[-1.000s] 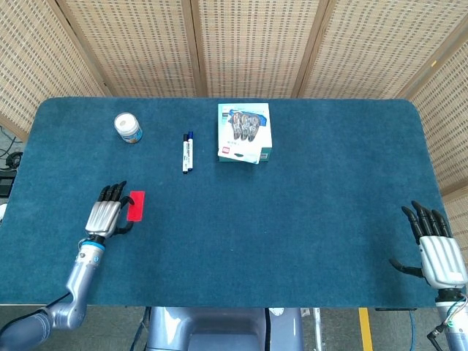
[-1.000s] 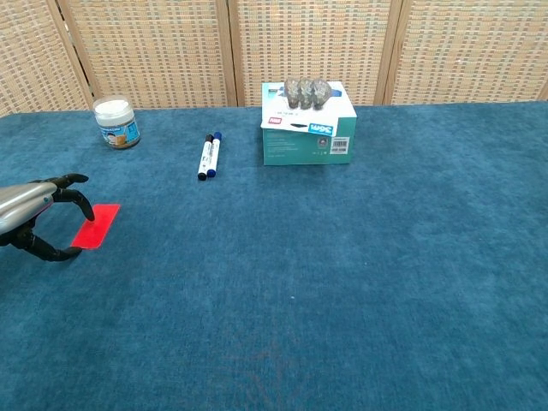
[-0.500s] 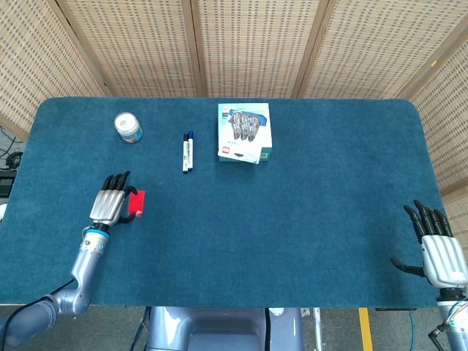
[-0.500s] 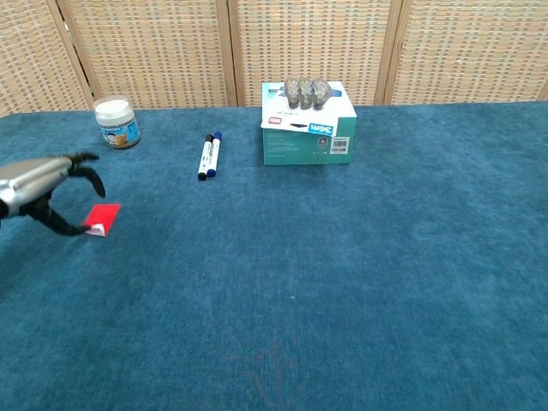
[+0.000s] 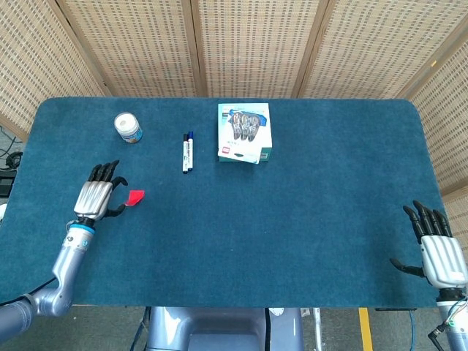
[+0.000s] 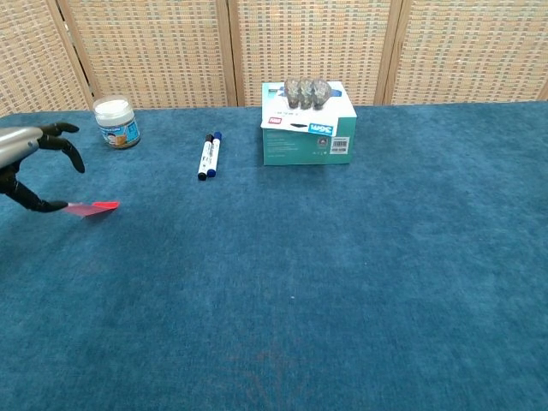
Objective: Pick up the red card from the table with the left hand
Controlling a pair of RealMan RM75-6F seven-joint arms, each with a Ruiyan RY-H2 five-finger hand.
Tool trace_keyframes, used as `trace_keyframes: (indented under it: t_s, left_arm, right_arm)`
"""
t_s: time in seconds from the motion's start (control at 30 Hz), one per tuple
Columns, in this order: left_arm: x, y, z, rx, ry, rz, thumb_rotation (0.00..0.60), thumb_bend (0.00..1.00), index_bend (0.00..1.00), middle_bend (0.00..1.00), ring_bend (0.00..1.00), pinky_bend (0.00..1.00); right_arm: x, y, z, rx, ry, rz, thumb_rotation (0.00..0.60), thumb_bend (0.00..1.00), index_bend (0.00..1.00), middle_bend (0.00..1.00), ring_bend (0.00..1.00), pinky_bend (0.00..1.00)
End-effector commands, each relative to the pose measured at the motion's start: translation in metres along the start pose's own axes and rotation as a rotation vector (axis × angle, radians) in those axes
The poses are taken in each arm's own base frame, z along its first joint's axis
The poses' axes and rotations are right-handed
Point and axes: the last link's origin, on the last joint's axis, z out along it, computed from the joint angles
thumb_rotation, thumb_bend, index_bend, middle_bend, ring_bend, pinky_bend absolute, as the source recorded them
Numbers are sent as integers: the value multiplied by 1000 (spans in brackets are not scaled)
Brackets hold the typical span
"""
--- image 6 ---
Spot white marker with black cap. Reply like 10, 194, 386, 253
197, 134, 215, 182

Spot red card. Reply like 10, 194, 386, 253
63, 200, 121, 220

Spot woven folding screen panel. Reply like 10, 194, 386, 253
216, 0, 404, 108
45, 0, 239, 110
382, 0, 548, 106
0, 0, 94, 118

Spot teal and white cardboard box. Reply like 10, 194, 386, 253
260, 80, 358, 167

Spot clear jar with white lid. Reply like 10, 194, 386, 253
92, 95, 141, 150

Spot blue velvet table cloth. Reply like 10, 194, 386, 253
0, 100, 548, 411

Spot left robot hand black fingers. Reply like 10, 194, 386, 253
0, 122, 86, 214

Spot white marker with blue cap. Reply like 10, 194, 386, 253
206, 131, 223, 180

